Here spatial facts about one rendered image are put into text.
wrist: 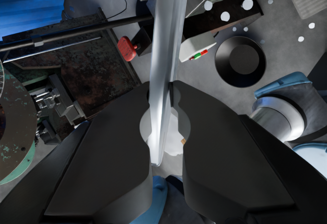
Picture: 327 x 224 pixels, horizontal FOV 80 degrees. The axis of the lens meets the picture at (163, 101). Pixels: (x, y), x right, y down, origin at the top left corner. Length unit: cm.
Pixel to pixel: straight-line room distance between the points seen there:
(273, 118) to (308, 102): 9
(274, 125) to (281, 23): 78
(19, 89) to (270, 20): 152
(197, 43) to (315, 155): 42
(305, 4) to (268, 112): 59
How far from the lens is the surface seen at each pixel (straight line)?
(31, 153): 323
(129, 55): 64
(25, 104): 155
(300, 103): 50
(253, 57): 124
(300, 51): 117
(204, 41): 68
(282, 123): 47
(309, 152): 55
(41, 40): 120
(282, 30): 117
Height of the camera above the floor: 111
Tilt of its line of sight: 37 degrees down
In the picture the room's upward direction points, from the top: 121 degrees counter-clockwise
